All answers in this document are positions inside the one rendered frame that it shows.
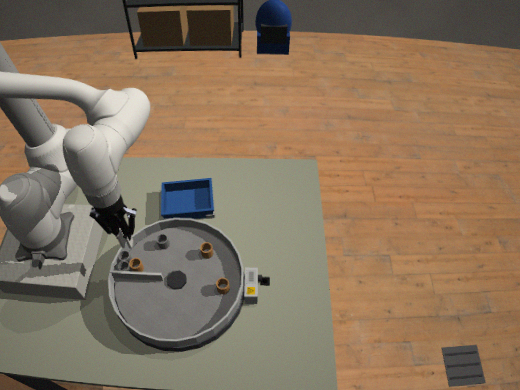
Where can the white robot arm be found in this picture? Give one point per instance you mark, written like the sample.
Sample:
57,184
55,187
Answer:
31,204

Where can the grey round turning table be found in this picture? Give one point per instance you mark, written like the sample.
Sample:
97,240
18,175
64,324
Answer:
175,299

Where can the blue square tray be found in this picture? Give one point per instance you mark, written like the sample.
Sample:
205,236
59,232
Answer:
188,199

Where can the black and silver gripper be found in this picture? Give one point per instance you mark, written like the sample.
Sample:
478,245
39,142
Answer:
119,209

